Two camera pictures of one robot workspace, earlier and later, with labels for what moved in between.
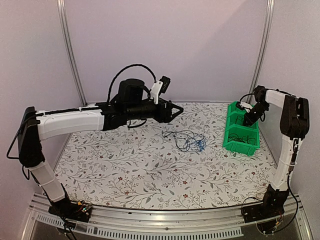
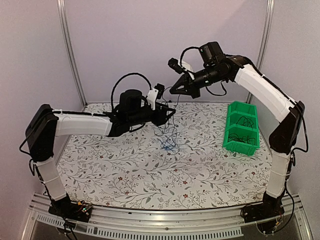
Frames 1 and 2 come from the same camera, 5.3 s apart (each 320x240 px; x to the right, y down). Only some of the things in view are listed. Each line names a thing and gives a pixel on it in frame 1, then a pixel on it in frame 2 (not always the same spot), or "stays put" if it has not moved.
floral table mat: (181, 163) stays put
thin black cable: (234, 137) stays put
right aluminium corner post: (261, 55) stays put
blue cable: (202, 144) → (166, 147)
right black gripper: (251, 120) → (191, 90)
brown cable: (246, 139) stays put
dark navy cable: (187, 141) → (170, 143)
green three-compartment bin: (237, 137) stays put
